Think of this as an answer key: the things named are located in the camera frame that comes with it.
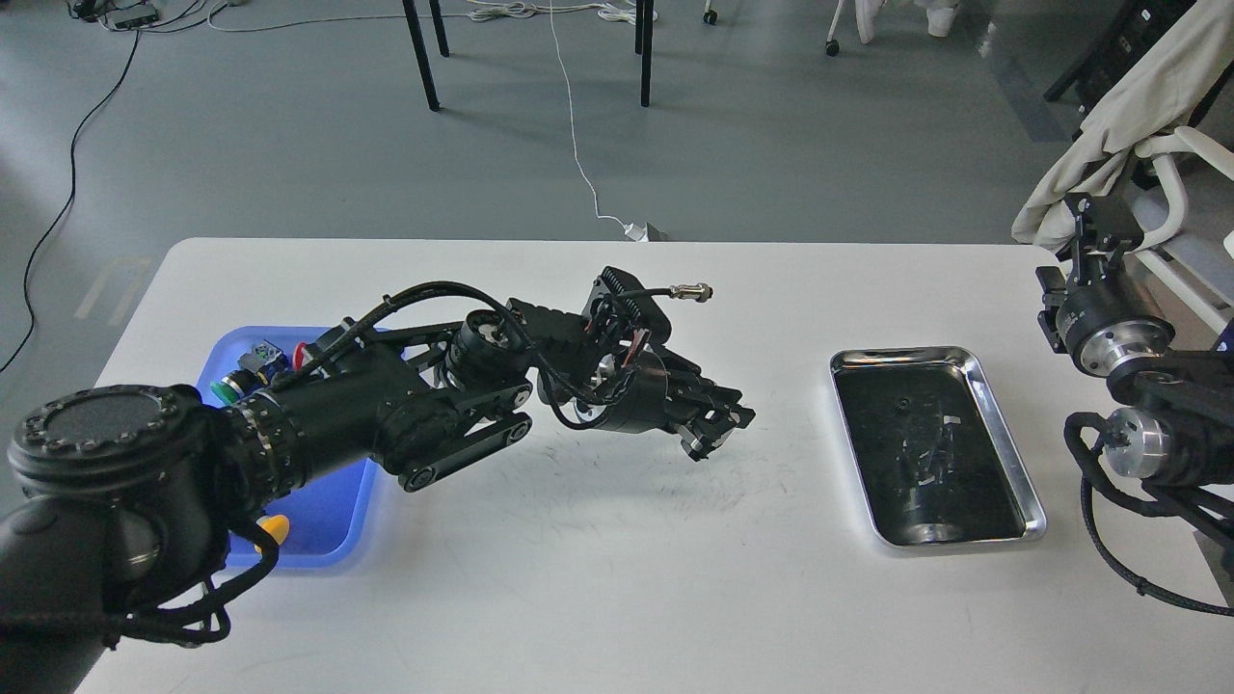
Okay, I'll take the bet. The black floor cable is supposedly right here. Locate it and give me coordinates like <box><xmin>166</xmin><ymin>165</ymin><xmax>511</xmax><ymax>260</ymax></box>
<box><xmin>0</xmin><ymin>0</ymin><xmax>232</xmax><ymax>377</ymax></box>

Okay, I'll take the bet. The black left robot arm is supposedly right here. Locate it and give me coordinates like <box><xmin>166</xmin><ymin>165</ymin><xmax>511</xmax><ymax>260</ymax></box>
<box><xmin>2</xmin><ymin>267</ymin><xmax>755</xmax><ymax>693</ymax></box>

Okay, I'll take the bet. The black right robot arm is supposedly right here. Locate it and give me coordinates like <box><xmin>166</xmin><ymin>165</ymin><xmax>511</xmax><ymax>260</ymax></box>
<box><xmin>1035</xmin><ymin>193</ymin><xmax>1233</xmax><ymax>617</ymax></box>

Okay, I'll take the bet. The white power adapter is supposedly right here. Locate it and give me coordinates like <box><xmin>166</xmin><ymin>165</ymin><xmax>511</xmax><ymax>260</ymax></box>
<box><xmin>623</xmin><ymin>224</ymin><xmax>668</xmax><ymax>243</ymax></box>

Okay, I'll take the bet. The black table leg left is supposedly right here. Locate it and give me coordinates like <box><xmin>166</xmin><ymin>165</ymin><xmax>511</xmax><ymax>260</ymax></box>
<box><xmin>401</xmin><ymin>0</ymin><xmax>450</xmax><ymax>114</ymax></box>

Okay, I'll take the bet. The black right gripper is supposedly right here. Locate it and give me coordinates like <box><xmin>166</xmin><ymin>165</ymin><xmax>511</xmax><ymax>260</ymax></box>
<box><xmin>1035</xmin><ymin>193</ymin><xmax>1176</xmax><ymax>378</ymax></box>

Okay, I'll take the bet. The white floor cable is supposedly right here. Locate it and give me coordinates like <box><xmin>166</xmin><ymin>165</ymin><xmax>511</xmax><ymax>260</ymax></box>
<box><xmin>468</xmin><ymin>0</ymin><xmax>658</xmax><ymax>232</ymax></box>

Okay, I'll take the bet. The black table leg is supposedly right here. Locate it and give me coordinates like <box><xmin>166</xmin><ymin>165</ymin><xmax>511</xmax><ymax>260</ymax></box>
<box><xmin>401</xmin><ymin>0</ymin><xmax>450</xmax><ymax>114</ymax></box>
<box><xmin>634</xmin><ymin>0</ymin><xmax>654</xmax><ymax>107</ymax></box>

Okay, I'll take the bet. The red push button switch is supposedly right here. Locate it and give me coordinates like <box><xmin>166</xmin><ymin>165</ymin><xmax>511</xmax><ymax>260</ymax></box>
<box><xmin>291</xmin><ymin>341</ymin><xmax>313</xmax><ymax>372</ymax></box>

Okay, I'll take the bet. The yellow push button switch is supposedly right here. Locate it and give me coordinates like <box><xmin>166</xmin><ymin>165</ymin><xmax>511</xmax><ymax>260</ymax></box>
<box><xmin>255</xmin><ymin>514</ymin><xmax>290</xmax><ymax>547</ymax></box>

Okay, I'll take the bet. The black table leg right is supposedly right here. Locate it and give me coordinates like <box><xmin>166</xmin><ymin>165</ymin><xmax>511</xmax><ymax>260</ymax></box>
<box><xmin>634</xmin><ymin>0</ymin><xmax>654</xmax><ymax>107</ymax></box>

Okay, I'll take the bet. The green push button switch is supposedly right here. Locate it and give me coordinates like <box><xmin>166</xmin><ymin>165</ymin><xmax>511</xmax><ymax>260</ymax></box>
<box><xmin>210</xmin><ymin>341</ymin><xmax>292</xmax><ymax>405</ymax></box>

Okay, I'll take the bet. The person white shoe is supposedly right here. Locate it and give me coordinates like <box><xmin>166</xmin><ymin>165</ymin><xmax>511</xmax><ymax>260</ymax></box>
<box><xmin>923</xmin><ymin>0</ymin><xmax>960</xmax><ymax>37</ymax></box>

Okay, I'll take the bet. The white chair with beige cloth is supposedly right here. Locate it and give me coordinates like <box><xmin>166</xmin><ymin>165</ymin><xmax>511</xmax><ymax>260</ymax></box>
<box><xmin>1012</xmin><ymin>1</ymin><xmax>1233</xmax><ymax>331</ymax></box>

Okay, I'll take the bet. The blue plastic tray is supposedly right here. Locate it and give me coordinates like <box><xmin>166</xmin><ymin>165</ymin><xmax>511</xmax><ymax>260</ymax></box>
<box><xmin>197</xmin><ymin>325</ymin><xmax>381</xmax><ymax>571</ymax></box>

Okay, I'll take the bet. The silver metal tray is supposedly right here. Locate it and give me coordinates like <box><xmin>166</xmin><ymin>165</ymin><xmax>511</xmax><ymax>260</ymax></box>
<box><xmin>829</xmin><ymin>346</ymin><xmax>1048</xmax><ymax>553</ymax></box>

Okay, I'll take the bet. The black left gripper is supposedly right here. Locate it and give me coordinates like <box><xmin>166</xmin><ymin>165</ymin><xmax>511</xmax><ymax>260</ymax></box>
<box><xmin>536</xmin><ymin>267</ymin><xmax>756</xmax><ymax>454</ymax></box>

